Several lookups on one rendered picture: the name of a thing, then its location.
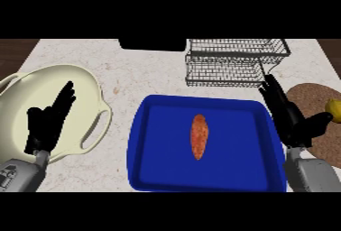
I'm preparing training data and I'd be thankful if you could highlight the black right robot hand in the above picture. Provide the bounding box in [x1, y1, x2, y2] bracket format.
[258, 73, 333, 149]

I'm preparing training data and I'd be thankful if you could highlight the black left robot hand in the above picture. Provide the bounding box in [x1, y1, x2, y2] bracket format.
[23, 80, 77, 156]

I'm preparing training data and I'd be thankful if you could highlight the orange sweet potato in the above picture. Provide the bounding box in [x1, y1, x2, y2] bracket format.
[189, 113, 211, 161]

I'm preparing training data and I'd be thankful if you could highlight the blue plastic tray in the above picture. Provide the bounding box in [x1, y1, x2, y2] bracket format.
[127, 94, 288, 193]

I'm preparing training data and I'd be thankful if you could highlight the yellow lemon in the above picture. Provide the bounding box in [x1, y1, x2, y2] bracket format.
[323, 98, 341, 125]

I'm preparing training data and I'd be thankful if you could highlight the round brown cork placemat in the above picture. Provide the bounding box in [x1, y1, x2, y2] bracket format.
[283, 83, 341, 169]

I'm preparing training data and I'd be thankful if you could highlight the black appliance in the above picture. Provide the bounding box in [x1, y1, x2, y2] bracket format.
[116, 39, 187, 52]

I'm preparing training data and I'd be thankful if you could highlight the cream pot with handles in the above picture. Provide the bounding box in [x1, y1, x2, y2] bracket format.
[0, 64, 115, 165]

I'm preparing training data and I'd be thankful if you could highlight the dark wire tiered basket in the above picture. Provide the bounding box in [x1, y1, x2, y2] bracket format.
[184, 39, 294, 88]

